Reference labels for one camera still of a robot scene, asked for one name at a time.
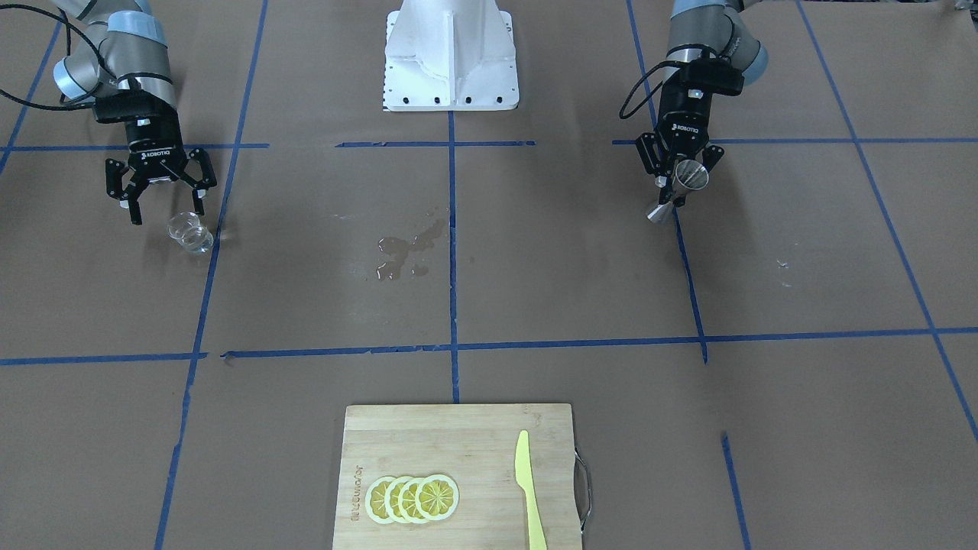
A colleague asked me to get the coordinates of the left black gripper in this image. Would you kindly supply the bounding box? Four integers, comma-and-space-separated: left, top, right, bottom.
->
636, 82, 724, 208

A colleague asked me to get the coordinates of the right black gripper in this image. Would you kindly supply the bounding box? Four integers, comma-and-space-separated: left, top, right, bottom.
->
105, 115, 217, 225

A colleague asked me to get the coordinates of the steel jigger measuring cup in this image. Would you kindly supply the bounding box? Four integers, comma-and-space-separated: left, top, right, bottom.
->
646, 159, 709, 223

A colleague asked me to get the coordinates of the clear glass cup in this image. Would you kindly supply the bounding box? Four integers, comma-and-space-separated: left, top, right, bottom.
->
167, 212, 214, 254

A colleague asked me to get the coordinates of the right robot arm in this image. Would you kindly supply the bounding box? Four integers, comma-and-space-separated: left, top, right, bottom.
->
53, 1, 216, 224

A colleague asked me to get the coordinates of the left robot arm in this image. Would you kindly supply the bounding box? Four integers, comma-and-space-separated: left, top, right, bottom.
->
635, 1, 769, 222

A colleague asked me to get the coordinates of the bamboo cutting board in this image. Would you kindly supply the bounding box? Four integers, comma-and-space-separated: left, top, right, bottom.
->
332, 403, 582, 549

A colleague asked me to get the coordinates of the yellow plastic knife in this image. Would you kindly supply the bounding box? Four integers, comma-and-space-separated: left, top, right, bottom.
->
514, 429, 548, 549

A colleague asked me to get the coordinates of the lemon slice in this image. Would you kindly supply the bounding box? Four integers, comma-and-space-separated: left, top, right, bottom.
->
384, 476, 411, 523
366, 476, 395, 525
398, 477, 429, 523
415, 474, 460, 522

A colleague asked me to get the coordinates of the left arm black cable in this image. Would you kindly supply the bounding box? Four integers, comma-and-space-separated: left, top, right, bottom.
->
619, 57, 685, 121

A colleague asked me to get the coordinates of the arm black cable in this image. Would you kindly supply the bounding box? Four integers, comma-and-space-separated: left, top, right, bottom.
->
619, 57, 685, 121
0, 4, 115, 112

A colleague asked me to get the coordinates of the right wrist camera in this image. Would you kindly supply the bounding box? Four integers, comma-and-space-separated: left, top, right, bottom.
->
93, 90, 175, 123

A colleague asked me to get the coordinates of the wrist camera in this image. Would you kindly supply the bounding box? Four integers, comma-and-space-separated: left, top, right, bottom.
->
93, 90, 175, 123
678, 58, 745, 96

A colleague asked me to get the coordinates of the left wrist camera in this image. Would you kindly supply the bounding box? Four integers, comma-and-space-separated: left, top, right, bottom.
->
678, 58, 745, 96

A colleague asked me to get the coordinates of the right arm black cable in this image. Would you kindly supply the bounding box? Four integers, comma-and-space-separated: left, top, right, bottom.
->
0, 4, 115, 112

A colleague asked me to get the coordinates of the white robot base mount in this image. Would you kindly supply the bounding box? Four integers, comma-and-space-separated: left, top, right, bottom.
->
382, 1, 520, 112

